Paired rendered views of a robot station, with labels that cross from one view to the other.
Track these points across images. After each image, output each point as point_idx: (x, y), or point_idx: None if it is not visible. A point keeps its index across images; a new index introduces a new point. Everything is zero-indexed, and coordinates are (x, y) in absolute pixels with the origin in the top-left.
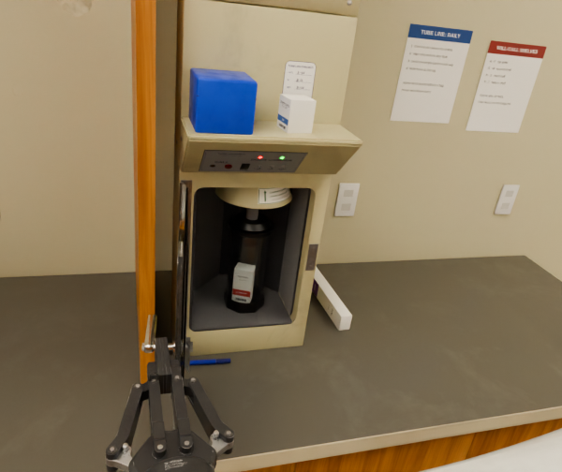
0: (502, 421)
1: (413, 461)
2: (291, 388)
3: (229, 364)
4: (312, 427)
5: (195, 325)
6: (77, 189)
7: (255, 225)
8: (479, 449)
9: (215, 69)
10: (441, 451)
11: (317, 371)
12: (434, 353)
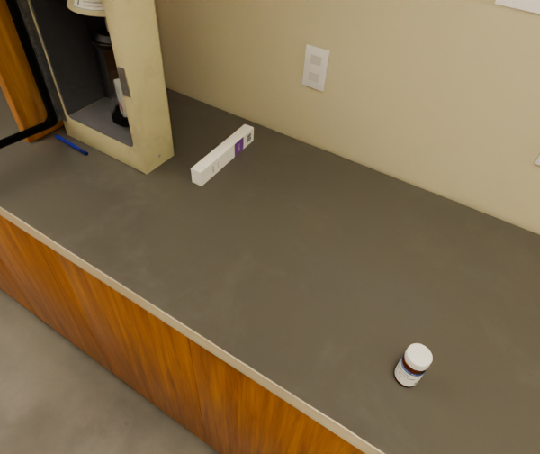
0: (184, 331)
1: (139, 311)
2: (87, 191)
3: (85, 156)
4: (51, 218)
5: (76, 114)
6: None
7: (101, 35)
8: (199, 349)
9: None
10: (160, 322)
11: (122, 195)
12: (231, 245)
